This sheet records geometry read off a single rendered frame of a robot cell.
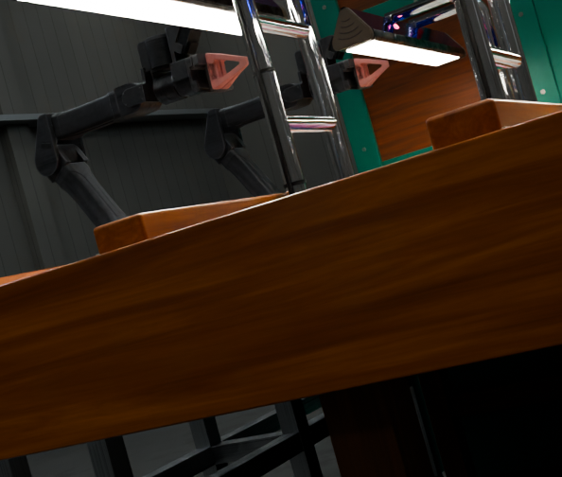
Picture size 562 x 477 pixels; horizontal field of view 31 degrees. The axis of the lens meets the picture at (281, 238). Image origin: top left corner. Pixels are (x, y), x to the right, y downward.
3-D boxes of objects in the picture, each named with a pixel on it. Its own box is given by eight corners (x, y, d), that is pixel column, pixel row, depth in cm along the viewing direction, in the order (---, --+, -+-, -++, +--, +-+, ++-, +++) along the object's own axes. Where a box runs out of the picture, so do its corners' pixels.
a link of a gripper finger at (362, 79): (393, 49, 241) (359, 61, 246) (379, 48, 235) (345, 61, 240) (400, 78, 241) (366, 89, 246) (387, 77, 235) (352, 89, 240)
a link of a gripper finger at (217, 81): (257, 43, 190) (218, 57, 195) (236, 41, 184) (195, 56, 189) (265, 79, 190) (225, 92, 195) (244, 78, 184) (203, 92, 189)
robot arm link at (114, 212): (164, 250, 206) (70, 137, 215) (142, 254, 200) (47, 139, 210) (148, 270, 209) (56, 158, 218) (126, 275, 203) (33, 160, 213)
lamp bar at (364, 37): (333, 51, 190) (323, 14, 190) (436, 67, 246) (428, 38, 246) (372, 37, 187) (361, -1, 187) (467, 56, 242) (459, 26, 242)
